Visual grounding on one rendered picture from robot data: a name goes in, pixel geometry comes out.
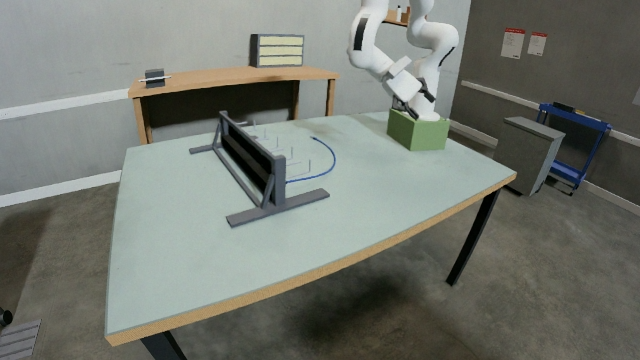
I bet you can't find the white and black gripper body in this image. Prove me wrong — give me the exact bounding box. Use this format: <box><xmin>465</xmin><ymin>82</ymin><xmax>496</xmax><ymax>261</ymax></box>
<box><xmin>382</xmin><ymin>70</ymin><xmax>421</xmax><ymax>106</ymax></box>

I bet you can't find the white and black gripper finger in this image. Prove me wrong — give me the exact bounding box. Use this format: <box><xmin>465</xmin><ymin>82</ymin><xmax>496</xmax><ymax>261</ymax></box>
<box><xmin>415</xmin><ymin>77</ymin><xmax>436</xmax><ymax>103</ymax></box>
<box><xmin>392</xmin><ymin>95</ymin><xmax>420</xmax><ymax>120</ymax></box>

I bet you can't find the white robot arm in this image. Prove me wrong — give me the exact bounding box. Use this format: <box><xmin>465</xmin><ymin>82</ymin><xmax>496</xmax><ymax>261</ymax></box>
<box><xmin>346</xmin><ymin>0</ymin><xmax>459</xmax><ymax>121</ymax></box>

